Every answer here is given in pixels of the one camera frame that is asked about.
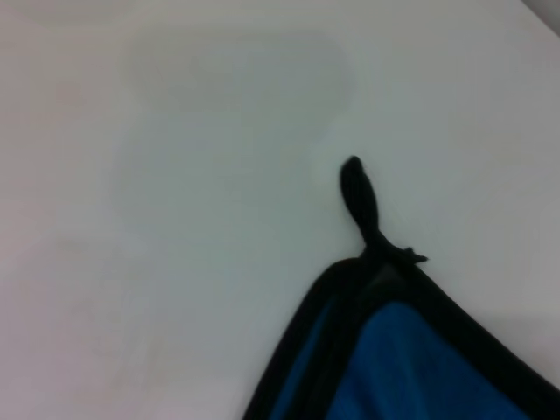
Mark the blue rag with black trim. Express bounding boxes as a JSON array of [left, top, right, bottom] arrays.
[[241, 155, 560, 420]]

